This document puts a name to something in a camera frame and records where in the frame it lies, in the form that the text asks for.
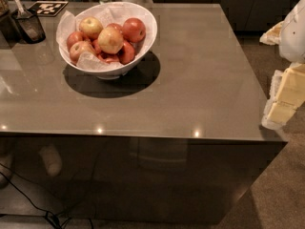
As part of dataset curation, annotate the red apple bottom front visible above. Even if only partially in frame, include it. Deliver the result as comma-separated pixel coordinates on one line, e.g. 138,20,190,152
97,52,119,64

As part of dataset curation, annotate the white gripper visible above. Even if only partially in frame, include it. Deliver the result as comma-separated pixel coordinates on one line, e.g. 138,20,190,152
259,0,305,130

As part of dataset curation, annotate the yellow-red apple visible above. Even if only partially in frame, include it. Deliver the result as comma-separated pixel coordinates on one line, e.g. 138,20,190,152
97,27,124,54

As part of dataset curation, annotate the red apple front right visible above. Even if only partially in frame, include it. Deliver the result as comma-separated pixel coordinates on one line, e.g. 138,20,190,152
118,41,135,65

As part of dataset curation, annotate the black floor cable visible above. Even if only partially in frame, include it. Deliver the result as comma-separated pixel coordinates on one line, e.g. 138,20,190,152
0,162,96,229

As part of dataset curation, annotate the yellow apple back left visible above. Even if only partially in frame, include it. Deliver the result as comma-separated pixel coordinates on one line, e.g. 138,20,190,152
79,16,103,40

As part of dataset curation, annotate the white ceramic bowl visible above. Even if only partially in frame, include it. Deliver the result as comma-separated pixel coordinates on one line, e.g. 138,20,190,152
58,1,158,80

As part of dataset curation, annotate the small red apple back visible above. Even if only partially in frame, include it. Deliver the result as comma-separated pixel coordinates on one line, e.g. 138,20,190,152
106,23,122,32

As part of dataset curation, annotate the black white fiducial marker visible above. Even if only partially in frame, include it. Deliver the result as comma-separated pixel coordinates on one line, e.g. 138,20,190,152
30,1,68,17

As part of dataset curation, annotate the grey scoop handle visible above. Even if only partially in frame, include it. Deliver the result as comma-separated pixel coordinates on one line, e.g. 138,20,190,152
13,0,31,19

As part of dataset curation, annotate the black scoop container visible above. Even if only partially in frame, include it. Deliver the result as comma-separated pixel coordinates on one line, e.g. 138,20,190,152
11,10,46,44

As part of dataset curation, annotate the red apple left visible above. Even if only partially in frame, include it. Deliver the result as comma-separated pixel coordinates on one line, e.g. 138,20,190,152
66,31,84,50

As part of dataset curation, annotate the red apple back right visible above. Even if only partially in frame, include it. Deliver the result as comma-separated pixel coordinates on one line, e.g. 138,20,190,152
122,17,146,43

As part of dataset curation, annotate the red-yellow apple front left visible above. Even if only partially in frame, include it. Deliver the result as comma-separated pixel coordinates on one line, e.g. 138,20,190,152
70,41,95,64

